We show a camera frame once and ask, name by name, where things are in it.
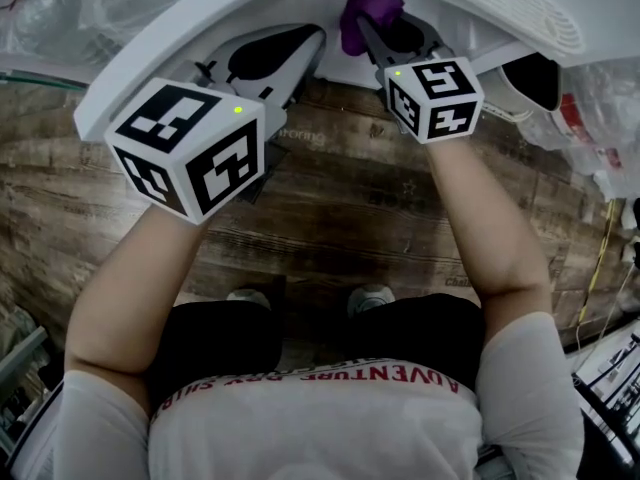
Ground white water dispenser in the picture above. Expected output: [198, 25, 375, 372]
[73, 0, 640, 142]

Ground person's grey shoe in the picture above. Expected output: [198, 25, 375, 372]
[347, 283, 396, 319]
[227, 287, 272, 312]

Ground purple cloth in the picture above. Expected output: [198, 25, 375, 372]
[339, 0, 405, 57]

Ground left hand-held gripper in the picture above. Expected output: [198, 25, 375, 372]
[103, 23, 329, 225]

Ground person's right grey shoe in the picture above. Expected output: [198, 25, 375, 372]
[347, 283, 396, 319]

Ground person's left forearm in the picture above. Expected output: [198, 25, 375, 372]
[63, 200, 214, 377]

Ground black chair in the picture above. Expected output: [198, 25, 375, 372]
[574, 372, 640, 480]

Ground white desk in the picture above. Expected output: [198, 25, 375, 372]
[562, 317, 640, 419]

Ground person's right forearm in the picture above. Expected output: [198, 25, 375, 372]
[423, 140, 554, 319]

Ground person's white printed shirt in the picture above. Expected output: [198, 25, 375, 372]
[9, 311, 586, 480]

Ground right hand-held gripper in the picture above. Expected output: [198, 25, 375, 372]
[357, 11, 485, 145]

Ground person's left grey shoe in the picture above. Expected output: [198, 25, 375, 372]
[227, 287, 272, 312]

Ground person's black shorts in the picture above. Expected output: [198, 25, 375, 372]
[147, 292, 487, 394]

